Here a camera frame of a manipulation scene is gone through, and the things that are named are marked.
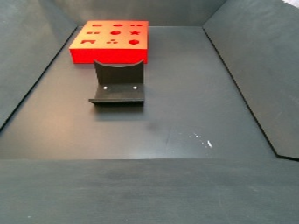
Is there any black curved holder stand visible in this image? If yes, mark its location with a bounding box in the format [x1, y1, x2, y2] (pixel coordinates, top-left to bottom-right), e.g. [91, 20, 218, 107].
[89, 60, 146, 105]

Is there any red shape-sorter block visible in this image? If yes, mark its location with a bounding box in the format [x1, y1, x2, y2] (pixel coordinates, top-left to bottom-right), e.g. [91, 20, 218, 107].
[70, 20, 149, 64]

